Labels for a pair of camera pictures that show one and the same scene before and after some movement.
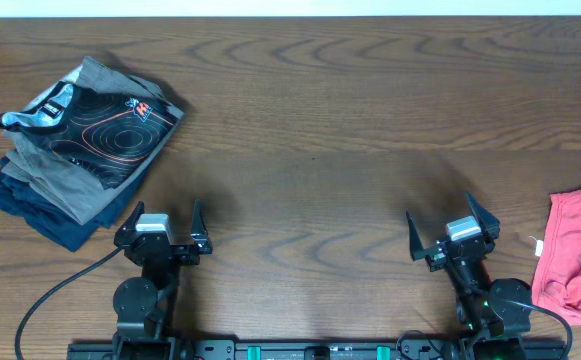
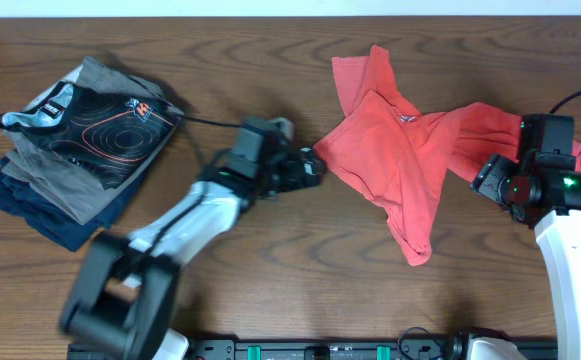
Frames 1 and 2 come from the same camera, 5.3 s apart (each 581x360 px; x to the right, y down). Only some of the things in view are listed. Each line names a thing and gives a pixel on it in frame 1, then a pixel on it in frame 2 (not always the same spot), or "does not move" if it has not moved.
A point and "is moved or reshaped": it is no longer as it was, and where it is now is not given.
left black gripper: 200,243 -> 297,166
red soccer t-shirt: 571,278 is moved or reshaped
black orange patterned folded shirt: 106,136 does not move
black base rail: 318,349 does not move
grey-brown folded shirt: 34,165 does not move
